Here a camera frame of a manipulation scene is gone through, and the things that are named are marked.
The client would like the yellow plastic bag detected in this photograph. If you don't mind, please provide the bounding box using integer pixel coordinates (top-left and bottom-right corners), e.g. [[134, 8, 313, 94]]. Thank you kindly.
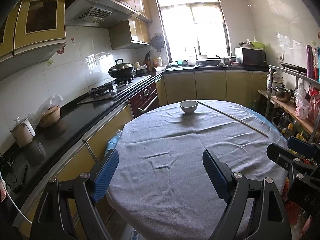
[[295, 131, 310, 141]]

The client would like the black bucket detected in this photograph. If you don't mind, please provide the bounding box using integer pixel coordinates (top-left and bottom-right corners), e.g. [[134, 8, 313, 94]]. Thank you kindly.
[[271, 116, 292, 133]]

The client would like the white pink plastic bag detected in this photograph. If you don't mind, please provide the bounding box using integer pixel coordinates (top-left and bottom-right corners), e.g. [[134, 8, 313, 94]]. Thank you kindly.
[[295, 83, 311, 120]]

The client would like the metal storage rack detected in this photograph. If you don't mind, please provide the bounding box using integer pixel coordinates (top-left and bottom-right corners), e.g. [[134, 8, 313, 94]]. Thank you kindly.
[[265, 63, 320, 144]]

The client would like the long wooden stick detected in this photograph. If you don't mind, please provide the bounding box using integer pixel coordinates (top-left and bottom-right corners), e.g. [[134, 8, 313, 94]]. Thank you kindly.
[[197, 101, 268, 137]]

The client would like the red plastic bag on shelf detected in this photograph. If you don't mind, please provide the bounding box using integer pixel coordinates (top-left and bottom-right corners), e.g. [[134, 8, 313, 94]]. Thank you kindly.
[[308, 87, 320, 124]]

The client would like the steel cooking pot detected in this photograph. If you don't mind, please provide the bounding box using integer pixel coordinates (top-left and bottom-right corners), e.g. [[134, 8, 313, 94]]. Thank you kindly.
[[272, 84, 293, 103]]

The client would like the grey tablecloth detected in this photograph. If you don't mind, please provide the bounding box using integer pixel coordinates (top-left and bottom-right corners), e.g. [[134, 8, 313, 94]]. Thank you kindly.
[[107, 100, 286, 239]]

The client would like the clay pot in bag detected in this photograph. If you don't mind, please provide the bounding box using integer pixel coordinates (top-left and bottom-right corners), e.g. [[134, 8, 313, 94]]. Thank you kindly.
[[31, 94, 63, 128]]

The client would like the white ceramic bowl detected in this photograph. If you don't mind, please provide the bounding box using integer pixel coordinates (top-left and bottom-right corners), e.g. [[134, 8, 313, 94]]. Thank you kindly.
[[179, 100, 198, 114]]

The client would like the purple thermos bottle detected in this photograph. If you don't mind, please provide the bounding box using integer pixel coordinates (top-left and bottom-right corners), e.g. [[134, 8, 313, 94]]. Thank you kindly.
[[306, 45, 313, 79]]

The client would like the teal thermos bottle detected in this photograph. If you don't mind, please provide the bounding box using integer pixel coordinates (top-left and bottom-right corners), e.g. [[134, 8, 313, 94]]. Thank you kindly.
[[317, 47, 320, 83]]

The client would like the microwave oven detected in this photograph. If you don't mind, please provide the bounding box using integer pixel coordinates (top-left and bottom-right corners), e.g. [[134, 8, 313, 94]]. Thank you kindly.
[[235, 47, 267, 66]]

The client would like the dark red oven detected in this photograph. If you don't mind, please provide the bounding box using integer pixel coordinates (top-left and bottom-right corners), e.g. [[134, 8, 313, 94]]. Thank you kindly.
[[129, 82, 159, 118]]

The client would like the gas stove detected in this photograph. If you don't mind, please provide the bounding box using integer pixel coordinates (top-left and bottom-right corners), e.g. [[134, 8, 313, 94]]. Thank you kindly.
[[78, 75, 151, 105]]

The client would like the black wok with lid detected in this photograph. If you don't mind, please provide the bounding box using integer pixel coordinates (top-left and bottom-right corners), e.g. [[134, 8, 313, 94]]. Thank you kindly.
[[108, 59, 135, 79]]

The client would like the range hood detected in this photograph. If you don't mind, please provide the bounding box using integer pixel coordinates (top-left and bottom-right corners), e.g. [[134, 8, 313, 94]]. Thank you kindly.
[[65, 0, 140, 28]]

